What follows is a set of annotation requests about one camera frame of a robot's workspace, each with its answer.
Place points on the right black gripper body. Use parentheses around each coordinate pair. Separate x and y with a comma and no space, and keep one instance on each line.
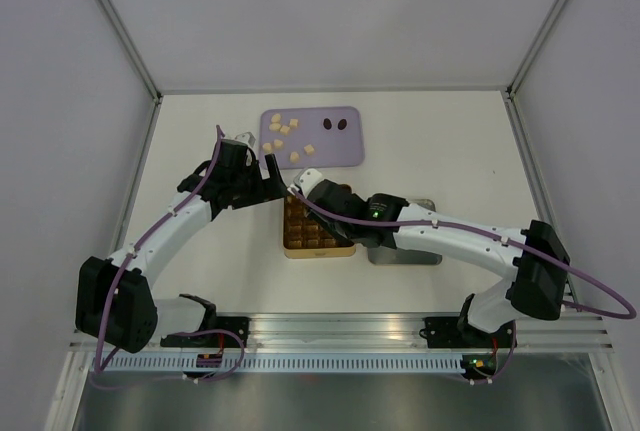
(346,232)

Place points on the left aluminium frame post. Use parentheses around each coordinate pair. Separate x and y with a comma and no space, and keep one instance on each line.
(129,48)

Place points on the white slotted cable duct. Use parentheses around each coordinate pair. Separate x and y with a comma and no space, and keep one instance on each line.
(306,363)

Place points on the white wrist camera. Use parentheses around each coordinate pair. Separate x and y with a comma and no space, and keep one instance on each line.
(247,138)
(304,183)

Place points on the aluminium frame post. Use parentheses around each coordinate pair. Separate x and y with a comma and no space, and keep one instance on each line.
(129,48)
(542,35)

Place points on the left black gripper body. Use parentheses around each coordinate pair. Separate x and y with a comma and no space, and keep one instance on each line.
(248,185)

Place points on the right aluminium frame post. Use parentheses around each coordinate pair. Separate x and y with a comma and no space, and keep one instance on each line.
(542,35)

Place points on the aluminium mounting rail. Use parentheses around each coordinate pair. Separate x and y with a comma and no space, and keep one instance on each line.
(405,332)

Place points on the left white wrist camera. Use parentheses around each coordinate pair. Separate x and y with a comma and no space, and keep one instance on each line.
(247,138)

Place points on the purple plastic tray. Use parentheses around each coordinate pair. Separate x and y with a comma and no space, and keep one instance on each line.
(333,148)

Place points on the silver tin lid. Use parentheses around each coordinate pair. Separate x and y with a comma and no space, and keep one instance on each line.
(403,256)

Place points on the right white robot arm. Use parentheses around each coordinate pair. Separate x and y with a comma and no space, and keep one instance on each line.
(529,263)

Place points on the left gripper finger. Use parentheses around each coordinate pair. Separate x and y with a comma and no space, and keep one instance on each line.
(274,179)
(274,194)

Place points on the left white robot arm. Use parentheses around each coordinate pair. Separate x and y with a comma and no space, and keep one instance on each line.
(115,303)

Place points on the gold chocolate box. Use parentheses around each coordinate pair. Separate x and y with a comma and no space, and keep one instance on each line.
(304,238)

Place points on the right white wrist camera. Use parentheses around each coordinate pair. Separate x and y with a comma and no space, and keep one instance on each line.
(304,183)

